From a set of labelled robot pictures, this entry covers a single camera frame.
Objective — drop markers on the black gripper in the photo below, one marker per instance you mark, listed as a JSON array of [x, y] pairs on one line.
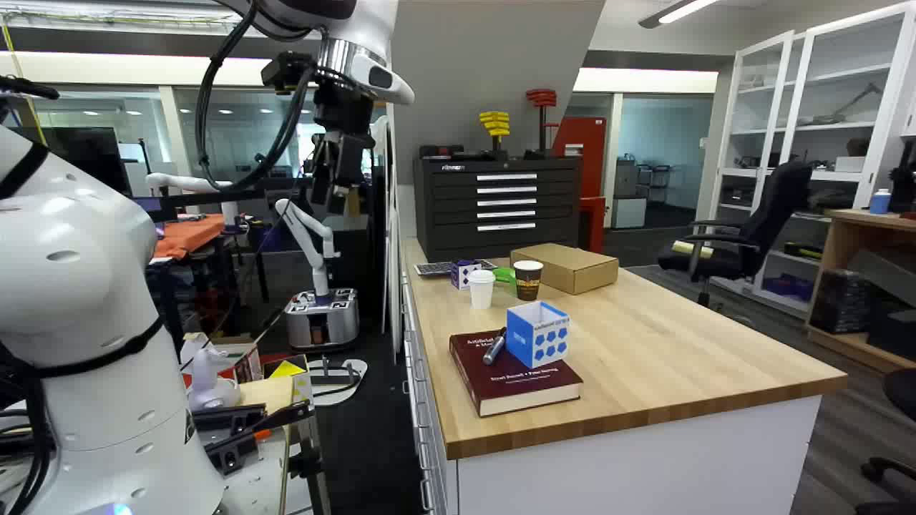
[[343, 116]]

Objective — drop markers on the silver Sharpie marker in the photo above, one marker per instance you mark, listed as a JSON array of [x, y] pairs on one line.
[[494, 346]]

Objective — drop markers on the small white robot arm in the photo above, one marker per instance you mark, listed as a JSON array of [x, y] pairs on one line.
[[325, 313]]

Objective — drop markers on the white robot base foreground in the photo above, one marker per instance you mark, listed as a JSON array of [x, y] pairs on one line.
[[86, 343]]

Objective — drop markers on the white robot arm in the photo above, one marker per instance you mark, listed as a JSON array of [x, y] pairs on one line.
[[343, 82]]

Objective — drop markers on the brown cardboard box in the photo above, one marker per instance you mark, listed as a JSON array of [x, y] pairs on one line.
[[567, 268]]

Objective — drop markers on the blue and white box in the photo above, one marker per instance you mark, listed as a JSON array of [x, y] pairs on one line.
[[535, 333]]

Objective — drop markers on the black drawer cabinet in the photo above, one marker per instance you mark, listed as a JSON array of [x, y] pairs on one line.
[[494, 206]]

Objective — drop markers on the small blue white cube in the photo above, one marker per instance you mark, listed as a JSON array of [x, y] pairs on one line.
[[462, 273]]

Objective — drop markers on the white lidded paper cup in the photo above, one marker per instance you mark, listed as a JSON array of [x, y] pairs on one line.
[[482, 283]]

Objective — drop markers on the green tape roll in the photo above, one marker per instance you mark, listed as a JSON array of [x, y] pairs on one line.
[[505, 275]]

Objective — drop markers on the red cabinet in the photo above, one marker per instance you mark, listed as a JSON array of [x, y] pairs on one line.
[[584, 137]]

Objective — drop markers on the brown paper coffee cup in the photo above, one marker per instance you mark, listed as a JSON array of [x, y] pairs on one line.
[[526, 279]]

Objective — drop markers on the dark red textbook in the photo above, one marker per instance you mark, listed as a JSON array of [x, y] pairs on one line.
[[505, 383]]

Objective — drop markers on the black office chair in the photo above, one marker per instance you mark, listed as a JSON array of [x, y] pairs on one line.
[[737, 249]]

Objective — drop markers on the white shelving cabinet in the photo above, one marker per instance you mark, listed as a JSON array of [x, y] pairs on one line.
[[824, 96]]

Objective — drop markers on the wooden shelf unit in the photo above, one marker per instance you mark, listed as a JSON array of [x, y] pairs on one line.
[[866, 289]]

